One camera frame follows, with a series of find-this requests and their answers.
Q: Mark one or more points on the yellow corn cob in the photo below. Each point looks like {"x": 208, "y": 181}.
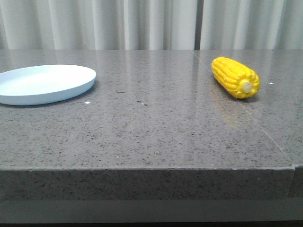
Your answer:
{"x": 238, "y": 80}

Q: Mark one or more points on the light blue round plate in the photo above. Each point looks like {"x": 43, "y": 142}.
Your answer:
{"x": 44, "y": 84}

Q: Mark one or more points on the white pleated curtain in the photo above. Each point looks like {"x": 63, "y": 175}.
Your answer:
{"x": 151, "y": 24}

